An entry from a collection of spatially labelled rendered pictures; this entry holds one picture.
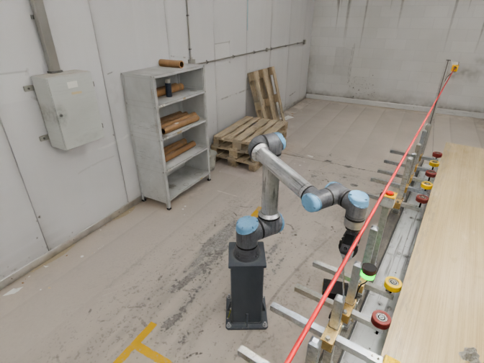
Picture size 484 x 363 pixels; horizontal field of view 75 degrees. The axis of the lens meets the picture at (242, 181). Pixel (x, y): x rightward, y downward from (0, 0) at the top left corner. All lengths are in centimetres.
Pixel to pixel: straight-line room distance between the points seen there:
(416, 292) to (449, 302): 14
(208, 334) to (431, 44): 774
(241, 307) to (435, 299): 128
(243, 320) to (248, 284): 38
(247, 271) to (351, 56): 740
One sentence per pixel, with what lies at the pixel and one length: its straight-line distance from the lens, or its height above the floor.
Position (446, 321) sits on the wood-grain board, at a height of 90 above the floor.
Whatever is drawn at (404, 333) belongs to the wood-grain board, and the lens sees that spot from 162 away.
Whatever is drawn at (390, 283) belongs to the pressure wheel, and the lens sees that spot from 181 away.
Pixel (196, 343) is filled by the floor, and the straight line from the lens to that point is 257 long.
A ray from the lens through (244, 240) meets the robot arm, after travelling 211.
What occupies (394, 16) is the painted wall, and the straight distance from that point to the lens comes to 879.
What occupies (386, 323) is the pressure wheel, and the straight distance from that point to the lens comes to 162.
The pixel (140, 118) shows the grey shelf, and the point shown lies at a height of 109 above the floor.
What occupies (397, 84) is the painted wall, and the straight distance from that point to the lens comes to 889.
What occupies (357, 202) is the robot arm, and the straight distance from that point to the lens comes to 147.
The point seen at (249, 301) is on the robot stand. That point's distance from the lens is 244.
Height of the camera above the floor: 209
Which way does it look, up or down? 28 degrees down
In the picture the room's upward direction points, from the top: straight up
